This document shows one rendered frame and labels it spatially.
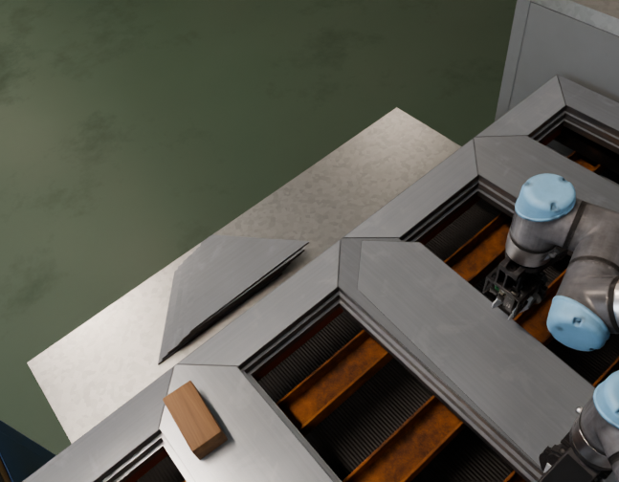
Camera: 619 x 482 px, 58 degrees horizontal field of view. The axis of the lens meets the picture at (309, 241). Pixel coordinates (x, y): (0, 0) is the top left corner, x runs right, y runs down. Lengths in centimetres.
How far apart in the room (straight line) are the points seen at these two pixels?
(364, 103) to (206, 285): 181
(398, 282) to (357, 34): 242
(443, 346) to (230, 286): 51
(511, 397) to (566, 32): 98
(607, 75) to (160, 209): 186
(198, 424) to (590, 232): 70
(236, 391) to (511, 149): 86
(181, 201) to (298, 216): 126
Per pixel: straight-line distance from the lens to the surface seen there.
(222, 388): 112
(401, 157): 158
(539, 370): 112
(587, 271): 83
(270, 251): 135
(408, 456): 123
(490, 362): 111
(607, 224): 88
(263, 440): 106
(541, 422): 108
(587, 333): 79
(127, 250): 257
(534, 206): 86
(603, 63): 166
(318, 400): 127
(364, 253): 122
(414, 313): 114
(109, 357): 138
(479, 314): 116
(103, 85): 354
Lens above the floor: 186
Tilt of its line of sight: 52 degrees down
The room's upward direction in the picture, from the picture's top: 11 degrees counter-clockwise
